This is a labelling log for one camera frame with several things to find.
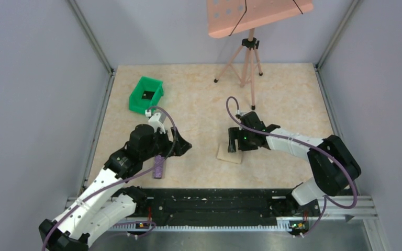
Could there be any purple glitter microphone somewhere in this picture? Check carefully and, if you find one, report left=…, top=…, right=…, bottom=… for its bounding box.
left=152, top=155, right=165, bottom=179

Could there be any green plastic bin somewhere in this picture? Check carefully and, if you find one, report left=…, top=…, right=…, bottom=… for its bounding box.
left=128, top=76, right=164, bottom=114

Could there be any black object in bin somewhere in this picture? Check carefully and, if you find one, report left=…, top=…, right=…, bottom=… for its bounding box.
left=142, top=90, right=155, bottom=100

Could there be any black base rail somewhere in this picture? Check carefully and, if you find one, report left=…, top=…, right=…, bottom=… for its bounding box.
left=127, top=188, right=320, bottom=227

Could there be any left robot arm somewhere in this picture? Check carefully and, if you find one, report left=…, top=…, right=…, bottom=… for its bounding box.
left=39, top=124, right=192, bottom=250

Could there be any beige card holder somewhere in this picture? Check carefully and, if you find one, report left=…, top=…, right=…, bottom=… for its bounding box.
left=216, top=143, right=243, bottom=164

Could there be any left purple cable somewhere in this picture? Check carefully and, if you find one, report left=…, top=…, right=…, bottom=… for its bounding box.
left=41, top=105, right=178, bottom=251

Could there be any pink music stand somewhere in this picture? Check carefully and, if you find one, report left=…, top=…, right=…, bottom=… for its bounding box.
left=206, top=0, right=314, bottom=110

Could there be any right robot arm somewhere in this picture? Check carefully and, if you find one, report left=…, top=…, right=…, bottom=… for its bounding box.
left=228, top=111, right=361, bottom=209

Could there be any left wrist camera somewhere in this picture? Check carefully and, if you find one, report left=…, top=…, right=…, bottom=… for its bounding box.
left=145, top=109, right=166, bottom=134

